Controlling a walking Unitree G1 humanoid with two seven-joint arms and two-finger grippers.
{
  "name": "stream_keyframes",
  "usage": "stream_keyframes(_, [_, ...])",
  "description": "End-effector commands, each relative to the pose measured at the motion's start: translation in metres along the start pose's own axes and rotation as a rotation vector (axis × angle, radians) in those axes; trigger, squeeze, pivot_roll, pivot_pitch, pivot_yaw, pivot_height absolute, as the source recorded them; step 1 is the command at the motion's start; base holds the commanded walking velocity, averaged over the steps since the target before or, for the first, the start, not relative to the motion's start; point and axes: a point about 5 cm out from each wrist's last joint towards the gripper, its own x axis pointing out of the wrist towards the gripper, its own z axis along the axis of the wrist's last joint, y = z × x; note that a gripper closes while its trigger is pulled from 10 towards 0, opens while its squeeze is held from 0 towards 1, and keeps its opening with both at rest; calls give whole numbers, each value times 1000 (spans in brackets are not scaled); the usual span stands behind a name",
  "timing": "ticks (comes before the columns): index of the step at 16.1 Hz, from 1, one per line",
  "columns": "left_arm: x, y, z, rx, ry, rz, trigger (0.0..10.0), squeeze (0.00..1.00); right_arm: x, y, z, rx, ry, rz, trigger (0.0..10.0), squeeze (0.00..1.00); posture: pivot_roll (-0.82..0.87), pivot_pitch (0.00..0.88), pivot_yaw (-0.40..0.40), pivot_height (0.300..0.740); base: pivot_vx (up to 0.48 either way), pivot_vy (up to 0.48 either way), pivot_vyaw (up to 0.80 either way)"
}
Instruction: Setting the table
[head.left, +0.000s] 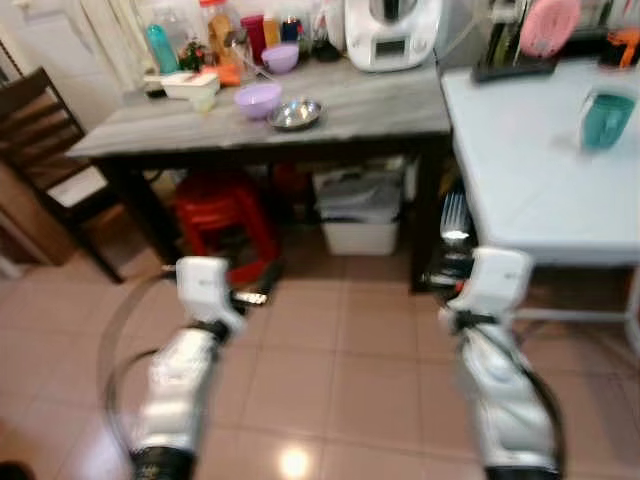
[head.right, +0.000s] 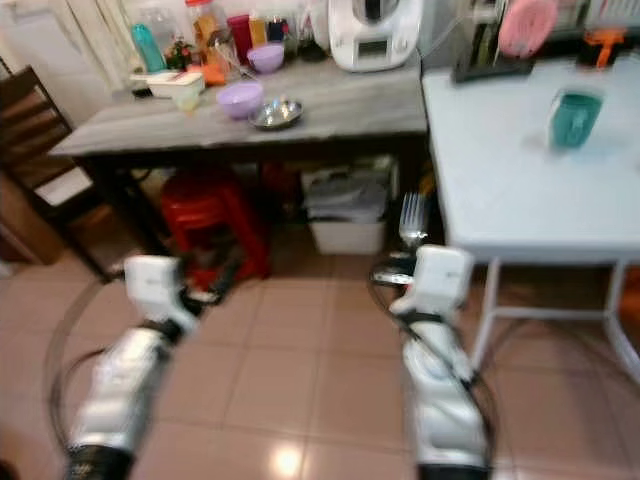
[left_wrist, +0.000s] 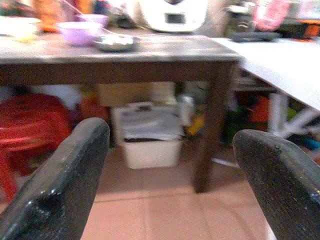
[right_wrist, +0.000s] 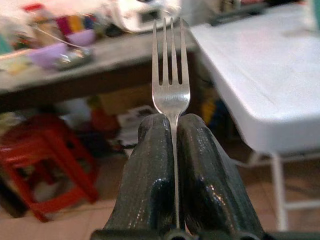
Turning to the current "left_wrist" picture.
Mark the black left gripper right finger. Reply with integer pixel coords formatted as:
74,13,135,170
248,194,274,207
232,129,320,240

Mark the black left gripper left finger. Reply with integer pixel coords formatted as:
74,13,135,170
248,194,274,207
0,117,111,240

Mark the red plastic stool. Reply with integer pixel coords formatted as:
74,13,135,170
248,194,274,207
0,93,73,201

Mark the white plastic storage bin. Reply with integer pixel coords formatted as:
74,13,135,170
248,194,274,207
112,101,186,170

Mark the cardboard box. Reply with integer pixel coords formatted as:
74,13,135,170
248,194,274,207
97,82,153,107

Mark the white folding table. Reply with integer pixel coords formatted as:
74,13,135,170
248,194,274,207
212,37,320,141

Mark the black tray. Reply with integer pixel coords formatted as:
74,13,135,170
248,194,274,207
229,31,282,43

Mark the metal bowl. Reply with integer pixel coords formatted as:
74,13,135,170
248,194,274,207
93,34,140,53

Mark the dark brown wooden table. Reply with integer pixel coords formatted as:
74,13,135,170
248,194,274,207
0,34,245,195

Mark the white plate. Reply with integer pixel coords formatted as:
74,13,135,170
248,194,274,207
0,16,42,38

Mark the small purple plastic bowl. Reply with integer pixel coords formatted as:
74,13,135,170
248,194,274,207
76,13,110,29

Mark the orange packet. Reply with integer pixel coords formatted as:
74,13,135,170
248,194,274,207
33,0,63,33

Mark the pink patterned cloth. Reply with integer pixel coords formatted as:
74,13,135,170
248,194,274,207
252,0,292,31

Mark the white rice cooker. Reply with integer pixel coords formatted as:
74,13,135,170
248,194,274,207
133,0,210,33

